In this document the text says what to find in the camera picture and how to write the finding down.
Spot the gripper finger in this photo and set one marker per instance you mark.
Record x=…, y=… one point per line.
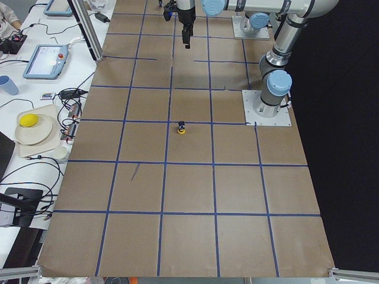
x=185, y=40
x=188, y=30

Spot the yellow push button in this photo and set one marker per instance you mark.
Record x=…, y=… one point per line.
x=181, y=128

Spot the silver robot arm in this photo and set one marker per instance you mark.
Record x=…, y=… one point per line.
x=253, y=23
x=276, y=81

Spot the black power adapter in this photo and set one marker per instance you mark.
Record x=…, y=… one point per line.
x=101, y=17

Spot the far blue teach pendant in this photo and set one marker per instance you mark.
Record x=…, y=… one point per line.
x=58, y=8

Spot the blue teach pendant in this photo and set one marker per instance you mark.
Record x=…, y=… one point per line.
x=47, y=62
x=58, y=8

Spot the near blue teach pendant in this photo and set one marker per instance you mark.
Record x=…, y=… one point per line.
x=47, y=62

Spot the brown paper table cover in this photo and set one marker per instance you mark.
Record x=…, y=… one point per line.
x=224, y=199

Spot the white paper cup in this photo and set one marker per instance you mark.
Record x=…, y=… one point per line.
x=61, y=154

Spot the beige round plate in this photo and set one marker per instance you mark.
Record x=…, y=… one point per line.
x=35, y=134

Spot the yellow lemon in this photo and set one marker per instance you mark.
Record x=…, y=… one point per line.
x=28, y=120

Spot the light blue plastic cup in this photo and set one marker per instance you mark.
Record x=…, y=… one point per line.
x=8, y=85

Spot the beige square tray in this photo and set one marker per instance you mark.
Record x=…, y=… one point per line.
x=51, y=142

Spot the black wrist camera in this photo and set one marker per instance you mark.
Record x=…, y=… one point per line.
x=169, y=9

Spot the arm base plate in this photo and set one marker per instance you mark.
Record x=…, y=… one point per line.
x=236, y=20
x=259, y=114

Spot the aluminium frame post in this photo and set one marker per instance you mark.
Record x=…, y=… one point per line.
x=82, y=18

